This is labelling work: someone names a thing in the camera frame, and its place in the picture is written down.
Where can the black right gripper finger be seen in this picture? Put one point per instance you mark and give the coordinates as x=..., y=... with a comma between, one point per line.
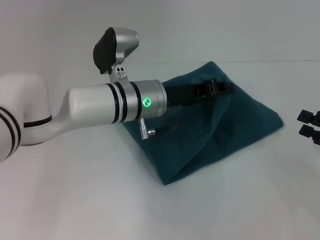
x=306, y=116
x=308, y=132

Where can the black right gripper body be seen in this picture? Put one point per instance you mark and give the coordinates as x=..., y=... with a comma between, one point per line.
x=317, y=130

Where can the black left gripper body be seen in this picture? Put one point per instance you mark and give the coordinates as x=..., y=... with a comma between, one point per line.
x=181, y=92

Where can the blue short-sleeved shirt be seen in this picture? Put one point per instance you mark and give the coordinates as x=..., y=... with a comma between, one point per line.
x=212, y=137

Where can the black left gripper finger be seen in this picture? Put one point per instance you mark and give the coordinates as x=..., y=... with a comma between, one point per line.
x=212, y=87

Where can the silver camera mount bracket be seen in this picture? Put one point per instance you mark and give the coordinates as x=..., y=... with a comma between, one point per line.
x=120, y=73

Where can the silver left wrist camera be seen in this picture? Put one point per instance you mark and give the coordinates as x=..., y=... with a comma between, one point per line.
x=117, y=47

